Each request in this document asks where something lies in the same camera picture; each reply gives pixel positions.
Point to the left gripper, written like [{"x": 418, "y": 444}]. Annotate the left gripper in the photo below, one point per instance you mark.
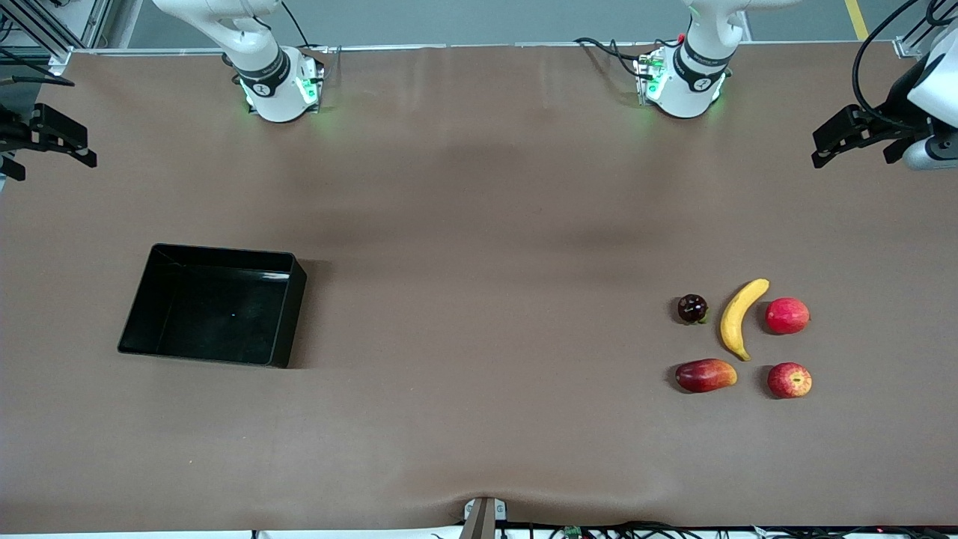
[{"x": 899, "y": 105}]

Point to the black plastic box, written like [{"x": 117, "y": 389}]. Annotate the black plastic box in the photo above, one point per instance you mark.
[{"x": 209, "y": 307}]

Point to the red apple with yellow patches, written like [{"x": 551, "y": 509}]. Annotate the red apple with yellow patches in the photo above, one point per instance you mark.
[{"x": 789, "y": 380}]

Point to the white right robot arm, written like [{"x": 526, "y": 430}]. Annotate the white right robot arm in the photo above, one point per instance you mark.
[{"x": 277, "y": 97}]

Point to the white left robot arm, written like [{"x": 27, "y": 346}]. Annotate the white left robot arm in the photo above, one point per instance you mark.
[{"x": 692, "y": 90}]

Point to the yellow banana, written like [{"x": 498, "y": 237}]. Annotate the yellow banana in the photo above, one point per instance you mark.
[{"x": 735, "y": 318}]

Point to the dark purple mangosteen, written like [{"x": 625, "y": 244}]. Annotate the dark purple mangosteen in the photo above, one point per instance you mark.
[{"x": 692, "y": 308}]

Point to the red yellow mango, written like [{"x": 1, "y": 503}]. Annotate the red yellow mango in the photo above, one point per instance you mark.
[{"x": 705, "y": 376}]

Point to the brown table mat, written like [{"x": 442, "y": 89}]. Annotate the brown table mat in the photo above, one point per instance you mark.
[{"x": 479, "y": 187}]

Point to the small green circuit board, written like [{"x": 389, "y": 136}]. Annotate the small green circuit board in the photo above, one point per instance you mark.
[{"x": 573, "y": 532}]

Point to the metal table edge clamp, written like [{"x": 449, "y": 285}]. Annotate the metal table edge clamp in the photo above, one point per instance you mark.
[{"x": 483, "y": 516}]

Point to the aluminium frame structure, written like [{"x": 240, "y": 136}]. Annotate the aluminium frame structure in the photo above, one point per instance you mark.
[
  {"x": 909, "y": 46},
  {"x": 90, "y": 22}
]

